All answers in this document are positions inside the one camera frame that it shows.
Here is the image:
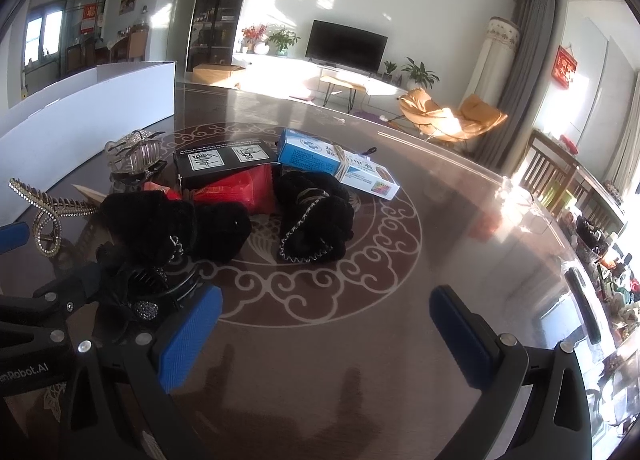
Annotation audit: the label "brown cord hair tie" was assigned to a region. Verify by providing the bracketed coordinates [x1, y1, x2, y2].
[327, 142, 356, 182]

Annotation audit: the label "grey curtain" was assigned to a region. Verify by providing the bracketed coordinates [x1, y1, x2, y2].
[475, 0, 558, 173]

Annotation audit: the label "black printed box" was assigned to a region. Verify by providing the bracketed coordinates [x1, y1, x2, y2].
[173, 141, 278, 191]

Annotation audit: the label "black rhinestone hair claw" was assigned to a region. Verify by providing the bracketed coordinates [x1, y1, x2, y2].
[95, 260, 201, 336]

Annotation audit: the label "covered standing air conditioner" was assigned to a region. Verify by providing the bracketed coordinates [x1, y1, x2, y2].
[460, 16, 523, 106]

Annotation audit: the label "red wall hanging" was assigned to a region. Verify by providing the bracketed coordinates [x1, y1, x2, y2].
[551, 45, 578, 89]

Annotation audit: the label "white television cabinet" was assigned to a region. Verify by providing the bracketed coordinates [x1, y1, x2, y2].
[232, 52, 423, 101]

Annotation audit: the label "white curtain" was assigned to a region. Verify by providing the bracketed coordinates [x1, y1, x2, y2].
[607, 85, 640, 186]

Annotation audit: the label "silver bow hair clip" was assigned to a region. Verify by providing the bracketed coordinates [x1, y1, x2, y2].
[104, 129, 168, 191]

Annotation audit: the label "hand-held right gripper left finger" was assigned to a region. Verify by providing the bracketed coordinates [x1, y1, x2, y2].
[60, 285, 223, 460]

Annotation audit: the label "small hairpin-leg table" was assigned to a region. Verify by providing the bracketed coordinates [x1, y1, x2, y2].
[317, 75, 368, 113]

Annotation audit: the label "orange lounge chair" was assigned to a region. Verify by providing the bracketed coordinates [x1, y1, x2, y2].
[397, 87, 508, 146]

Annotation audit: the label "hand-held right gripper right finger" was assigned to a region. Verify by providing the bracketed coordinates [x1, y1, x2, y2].
[429, 285, 596, 460]

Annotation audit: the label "black flat television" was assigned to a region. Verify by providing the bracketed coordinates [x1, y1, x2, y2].
[305, 19, 389, 73]

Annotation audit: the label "white storage box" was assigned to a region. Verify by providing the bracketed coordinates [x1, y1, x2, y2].
[0, 60, 177, 226]

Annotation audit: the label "red flowers in vase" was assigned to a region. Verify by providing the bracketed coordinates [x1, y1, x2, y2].
[241, 24, 271, 56]

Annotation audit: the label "cardboard box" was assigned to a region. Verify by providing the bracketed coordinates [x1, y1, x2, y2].
[192, 62, 247, 87]

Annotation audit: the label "black fluffy chain-trimmed scrunchie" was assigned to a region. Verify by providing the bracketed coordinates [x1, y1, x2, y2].
[272, 171, 356, 266]

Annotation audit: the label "blue and white box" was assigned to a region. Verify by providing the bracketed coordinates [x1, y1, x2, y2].
[276, 128, 401, 201]

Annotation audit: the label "tan wooden stick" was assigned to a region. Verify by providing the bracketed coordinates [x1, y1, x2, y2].
[71, 183, 107, 204]

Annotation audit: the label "rhinestone ribbon hair clip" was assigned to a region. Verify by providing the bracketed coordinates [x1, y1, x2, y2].
[9, 177, 101, 258]

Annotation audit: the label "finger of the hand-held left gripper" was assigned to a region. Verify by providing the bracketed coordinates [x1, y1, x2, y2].
[32, 262, 126, 313]
[0, 221, 31, 254]

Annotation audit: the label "large leafy potted plant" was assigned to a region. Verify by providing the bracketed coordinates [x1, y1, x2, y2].
[400, 57, 441, 91]

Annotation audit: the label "dark glass display cabinet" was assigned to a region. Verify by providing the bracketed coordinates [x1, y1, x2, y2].
[186, 0, 261, 73]

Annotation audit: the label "brown wooden chair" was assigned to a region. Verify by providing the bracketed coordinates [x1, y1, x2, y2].
[520, 130, 583, 211]

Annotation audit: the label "dark patterned glass desktop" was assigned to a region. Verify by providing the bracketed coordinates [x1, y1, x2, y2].
[0, 80, 640, 460]

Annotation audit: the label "cluttered side table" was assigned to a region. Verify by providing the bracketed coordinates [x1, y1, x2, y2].
[550, 150, 640, 341]

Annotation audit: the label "green potted plant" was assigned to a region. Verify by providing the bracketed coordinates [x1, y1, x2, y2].
[267, 27, 301, 57]

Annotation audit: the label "tan dining chair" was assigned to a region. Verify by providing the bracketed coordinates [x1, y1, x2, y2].
[107, 34, 133, 63]

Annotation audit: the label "red snack packet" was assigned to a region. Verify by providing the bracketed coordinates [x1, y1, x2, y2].
[145, 163, 283, 216]

